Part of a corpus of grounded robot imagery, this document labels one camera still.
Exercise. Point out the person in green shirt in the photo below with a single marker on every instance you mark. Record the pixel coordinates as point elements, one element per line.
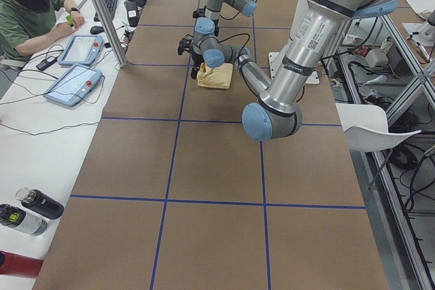
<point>30,26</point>

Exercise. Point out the black keyboard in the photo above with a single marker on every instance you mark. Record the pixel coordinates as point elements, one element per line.
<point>111,7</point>

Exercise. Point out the black water bottle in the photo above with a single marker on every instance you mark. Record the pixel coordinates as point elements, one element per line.
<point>38,202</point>

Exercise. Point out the cream long-sleeve printed shirt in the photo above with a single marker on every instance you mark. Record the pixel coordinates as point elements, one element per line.
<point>216,78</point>

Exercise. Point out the lower blue teach pendant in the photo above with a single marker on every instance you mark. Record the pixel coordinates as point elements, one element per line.
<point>73,86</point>

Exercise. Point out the red bottle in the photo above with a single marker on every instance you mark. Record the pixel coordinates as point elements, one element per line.
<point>21,266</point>

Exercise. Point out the black phone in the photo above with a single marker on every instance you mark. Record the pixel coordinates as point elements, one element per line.
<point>46,63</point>

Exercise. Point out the grey labelled bottle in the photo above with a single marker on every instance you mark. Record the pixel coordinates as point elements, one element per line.
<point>22,221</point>

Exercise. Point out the black computer mouse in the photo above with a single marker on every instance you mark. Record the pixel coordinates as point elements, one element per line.
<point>95,30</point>

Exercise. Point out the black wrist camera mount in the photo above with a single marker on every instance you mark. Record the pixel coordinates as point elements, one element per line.
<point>184,45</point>
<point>199,13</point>

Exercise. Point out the upper blue teach pendant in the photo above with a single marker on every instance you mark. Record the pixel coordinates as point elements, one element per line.
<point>81,49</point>

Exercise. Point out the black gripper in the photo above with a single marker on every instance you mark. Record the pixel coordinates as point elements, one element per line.
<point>195,58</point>
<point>206,15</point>

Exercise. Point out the blue teach pendant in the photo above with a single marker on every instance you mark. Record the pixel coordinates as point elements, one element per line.
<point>81,49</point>
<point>73,86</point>

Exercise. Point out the aluminium frame post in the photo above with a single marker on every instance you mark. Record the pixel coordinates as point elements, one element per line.
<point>106,21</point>

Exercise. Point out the white chair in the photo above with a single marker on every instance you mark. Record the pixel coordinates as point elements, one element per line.
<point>366,128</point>

